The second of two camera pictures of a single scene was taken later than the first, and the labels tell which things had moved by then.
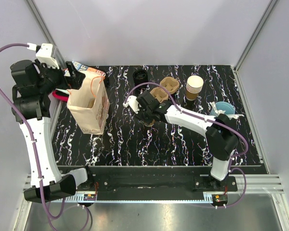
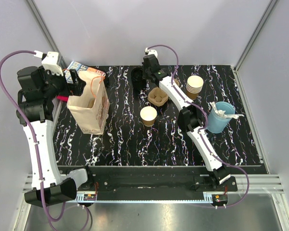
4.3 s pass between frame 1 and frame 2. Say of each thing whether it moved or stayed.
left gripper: moved
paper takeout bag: stayed
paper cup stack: stayed
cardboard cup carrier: stayed
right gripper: moved
